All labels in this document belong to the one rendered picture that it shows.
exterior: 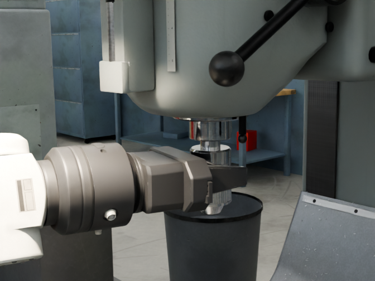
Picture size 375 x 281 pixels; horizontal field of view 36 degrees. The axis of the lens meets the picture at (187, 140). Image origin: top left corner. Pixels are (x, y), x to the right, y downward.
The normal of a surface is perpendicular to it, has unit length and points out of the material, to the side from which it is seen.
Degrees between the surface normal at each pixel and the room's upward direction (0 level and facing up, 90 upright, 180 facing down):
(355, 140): 90
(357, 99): 90
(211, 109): 134
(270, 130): 90
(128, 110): 90
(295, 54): 108
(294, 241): 63
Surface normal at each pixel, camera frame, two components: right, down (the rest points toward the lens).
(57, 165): -0.43, -0.44
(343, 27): -0.65, 0.14
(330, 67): -0.75, 0.28
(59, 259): 0.58, 0.13
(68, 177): 0.39, -0.37
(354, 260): -0.69, -0.32
